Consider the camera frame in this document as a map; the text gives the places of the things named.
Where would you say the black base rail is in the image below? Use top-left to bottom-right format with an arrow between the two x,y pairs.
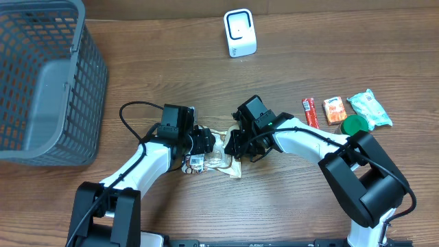
106,238 -> 414,247

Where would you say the green lid jar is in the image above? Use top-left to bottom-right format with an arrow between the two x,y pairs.
335,115 -> 369,136

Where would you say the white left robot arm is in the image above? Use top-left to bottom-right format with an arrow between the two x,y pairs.
66,104 -> 215,247

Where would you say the white barcode scanner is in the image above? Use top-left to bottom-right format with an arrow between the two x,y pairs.
223,8 -> 257,58

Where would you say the red stick sachet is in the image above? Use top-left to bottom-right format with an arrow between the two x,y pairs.
302,98 -> 320,129

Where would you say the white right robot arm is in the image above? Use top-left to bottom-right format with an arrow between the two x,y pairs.
226,95 -> 417,246

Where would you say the teal wet wipes pack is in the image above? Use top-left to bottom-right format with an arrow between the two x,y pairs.
347,89 -> 393,131

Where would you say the beige snack pouch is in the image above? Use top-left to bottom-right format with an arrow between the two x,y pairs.
181,124 -> 241,178

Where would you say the orange snack box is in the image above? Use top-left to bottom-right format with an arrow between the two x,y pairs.
322,96 -> 347,125

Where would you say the grey plastic mesh basket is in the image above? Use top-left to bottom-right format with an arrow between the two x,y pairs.
1,0 -> 108,166

